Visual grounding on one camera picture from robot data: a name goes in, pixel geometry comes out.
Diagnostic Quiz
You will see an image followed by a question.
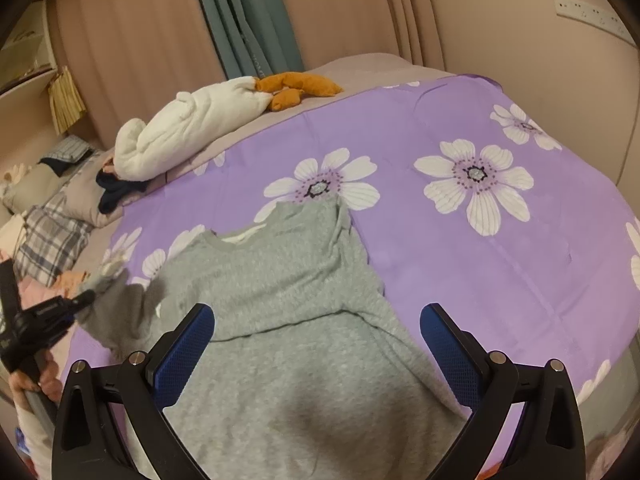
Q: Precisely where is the beige cushion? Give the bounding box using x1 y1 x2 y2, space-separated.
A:
2 164 68 214

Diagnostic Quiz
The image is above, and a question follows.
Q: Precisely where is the teal curtain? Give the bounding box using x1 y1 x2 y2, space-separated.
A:
200 0 304 79

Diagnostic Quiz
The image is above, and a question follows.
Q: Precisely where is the person left hand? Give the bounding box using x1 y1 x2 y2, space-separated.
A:
9 350 63 411

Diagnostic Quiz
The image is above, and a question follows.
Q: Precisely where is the dark navy garment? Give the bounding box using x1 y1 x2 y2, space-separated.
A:
96 169 151 214

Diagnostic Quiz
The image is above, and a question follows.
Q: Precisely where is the purple floral bed sheet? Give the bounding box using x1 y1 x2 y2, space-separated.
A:
113 77 639 419

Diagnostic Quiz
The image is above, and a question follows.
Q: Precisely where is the folded pink garment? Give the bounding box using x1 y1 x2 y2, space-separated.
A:
18 276 64 310

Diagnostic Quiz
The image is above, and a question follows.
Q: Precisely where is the plaid grey pillow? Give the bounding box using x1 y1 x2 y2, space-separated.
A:
14 191 93 287

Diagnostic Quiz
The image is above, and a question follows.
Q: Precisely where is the striped grey pillow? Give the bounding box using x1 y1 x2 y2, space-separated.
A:
39 134 94 177

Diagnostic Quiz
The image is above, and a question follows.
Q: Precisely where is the taupe pillow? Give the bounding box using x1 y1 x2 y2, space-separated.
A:
64 150 124 229

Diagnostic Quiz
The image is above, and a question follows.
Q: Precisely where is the pink curtain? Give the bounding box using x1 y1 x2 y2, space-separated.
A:
47 0 445 146

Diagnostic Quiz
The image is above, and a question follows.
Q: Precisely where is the folded orange garment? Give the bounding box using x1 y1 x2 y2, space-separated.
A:
52 270 89 297

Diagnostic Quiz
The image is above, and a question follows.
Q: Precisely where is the white wall power strip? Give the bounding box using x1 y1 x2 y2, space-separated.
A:
554 0 636 46

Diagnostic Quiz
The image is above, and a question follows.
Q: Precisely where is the grey New York sweatshirt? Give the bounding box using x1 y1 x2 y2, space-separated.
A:
78 195 465 479

